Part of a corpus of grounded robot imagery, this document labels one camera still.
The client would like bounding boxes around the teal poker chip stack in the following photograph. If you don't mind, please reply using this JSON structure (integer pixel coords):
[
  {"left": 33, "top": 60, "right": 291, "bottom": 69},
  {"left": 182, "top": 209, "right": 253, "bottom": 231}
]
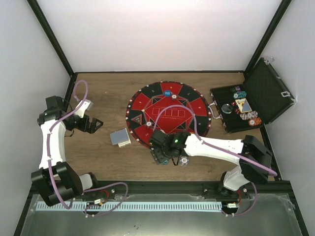
[{"left": 161, "top": 160, "right": 169, "bottom": 166}]

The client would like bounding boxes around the blue small blind button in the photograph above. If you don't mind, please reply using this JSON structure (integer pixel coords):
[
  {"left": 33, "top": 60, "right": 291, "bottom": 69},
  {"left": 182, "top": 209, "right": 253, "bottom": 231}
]
[{"left": 163, "top": 90, "right": 172, "bottom": 97}]

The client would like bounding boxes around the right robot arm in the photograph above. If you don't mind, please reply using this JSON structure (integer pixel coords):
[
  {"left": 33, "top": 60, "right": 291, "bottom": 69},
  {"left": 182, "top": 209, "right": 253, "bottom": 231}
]
[{"left": 149, "top": 130, "right": 277, "bottom": 198}]

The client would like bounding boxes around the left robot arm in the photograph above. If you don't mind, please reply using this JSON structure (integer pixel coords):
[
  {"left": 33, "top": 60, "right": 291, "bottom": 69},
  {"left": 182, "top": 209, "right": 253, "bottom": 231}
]
[{"left": 31, "top": 96, "right": 103, "bottom": 207}]

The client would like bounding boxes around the blue white poker chip stack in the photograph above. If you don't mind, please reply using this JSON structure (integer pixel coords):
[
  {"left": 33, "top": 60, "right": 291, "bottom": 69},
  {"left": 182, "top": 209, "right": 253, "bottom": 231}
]
[{"left": 179, "top": 156, "right": 189, "bottom": 167}]

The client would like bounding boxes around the blue backed card deck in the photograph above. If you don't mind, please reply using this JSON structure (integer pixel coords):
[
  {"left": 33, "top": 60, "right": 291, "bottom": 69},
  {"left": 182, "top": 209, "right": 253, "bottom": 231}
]
[{"left": 110, "top": 128, "right": 130, "bottom": 145}]

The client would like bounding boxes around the white card box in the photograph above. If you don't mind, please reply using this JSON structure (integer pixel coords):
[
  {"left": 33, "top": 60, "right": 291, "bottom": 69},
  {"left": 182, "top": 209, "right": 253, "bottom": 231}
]
[{"left": 118, "top": 141, "right": 131, "bottom": 148}]

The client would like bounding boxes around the round red black poker mat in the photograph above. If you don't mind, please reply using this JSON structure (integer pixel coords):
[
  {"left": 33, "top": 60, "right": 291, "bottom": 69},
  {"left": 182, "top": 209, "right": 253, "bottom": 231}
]
[{"left": 126, "top": 81, "right": 212, "bottom": 148}]

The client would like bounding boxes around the round dealer button in case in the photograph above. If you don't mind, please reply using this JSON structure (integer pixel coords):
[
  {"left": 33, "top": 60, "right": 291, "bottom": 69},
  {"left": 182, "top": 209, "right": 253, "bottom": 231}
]
[{"left": 221, "top": 104, "right": 233, "bottom": 114}]

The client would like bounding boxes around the card deck in case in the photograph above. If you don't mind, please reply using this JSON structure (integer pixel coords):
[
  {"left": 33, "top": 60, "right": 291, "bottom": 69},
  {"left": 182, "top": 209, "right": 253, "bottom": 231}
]
[{"left": 235, "top": 98, "right": 252, "bottom": 113}]

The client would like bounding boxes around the purple white chip stack in case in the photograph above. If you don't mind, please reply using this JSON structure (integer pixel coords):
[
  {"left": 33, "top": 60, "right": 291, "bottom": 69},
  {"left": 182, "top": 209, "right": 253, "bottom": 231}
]
[{"left": 240, "top": 111, "right": 258, "bottom": 120}]

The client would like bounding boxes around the orange chip stack in case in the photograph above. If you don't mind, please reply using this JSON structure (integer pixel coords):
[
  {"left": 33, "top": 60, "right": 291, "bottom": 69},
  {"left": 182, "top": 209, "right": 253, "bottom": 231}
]
[{"left": 248, "top": 117, "right": 262, "bottom": 126}]

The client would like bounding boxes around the teal chip stack in case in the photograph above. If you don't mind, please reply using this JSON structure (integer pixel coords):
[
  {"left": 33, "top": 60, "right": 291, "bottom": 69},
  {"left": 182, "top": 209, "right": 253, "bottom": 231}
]
[{"left": 233, "top": 91, "right": 247, "bottom": 99}]

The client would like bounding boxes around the black poker case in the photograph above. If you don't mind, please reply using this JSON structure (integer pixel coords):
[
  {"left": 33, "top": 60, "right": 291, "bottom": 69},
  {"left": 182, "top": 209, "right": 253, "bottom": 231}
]
[{"left": 210, "top": 58, "right": 296, "bottom": 133}]

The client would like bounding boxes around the light blue slotted cable duct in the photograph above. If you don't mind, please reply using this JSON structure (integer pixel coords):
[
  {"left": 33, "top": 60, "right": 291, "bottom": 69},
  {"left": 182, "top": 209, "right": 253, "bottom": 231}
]
[{"left": 35, "top": 201, "right": 222, "bottom": 212}]

